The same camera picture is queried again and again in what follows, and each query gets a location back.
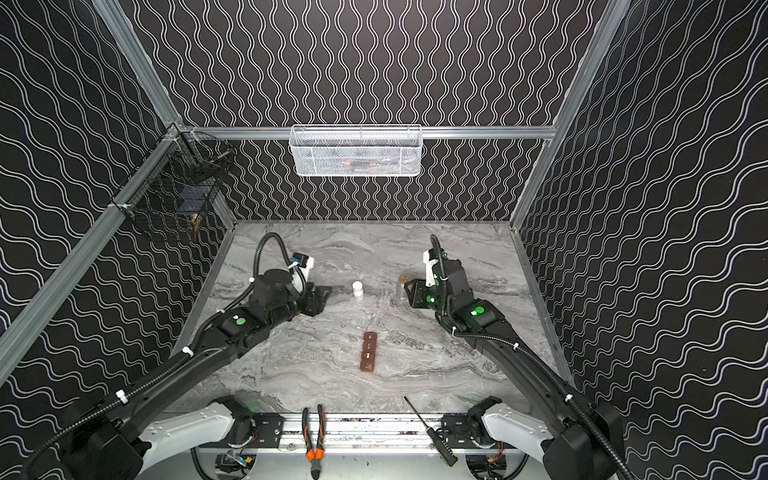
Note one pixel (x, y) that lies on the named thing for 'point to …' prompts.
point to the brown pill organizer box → (369, 350)
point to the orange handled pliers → (314, 455)
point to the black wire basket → (180, 175)
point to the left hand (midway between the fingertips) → (329, 287)
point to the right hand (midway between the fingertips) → (411, 284)
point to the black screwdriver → (438, 442)
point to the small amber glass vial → (404, 279)
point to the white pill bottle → (357, 289)
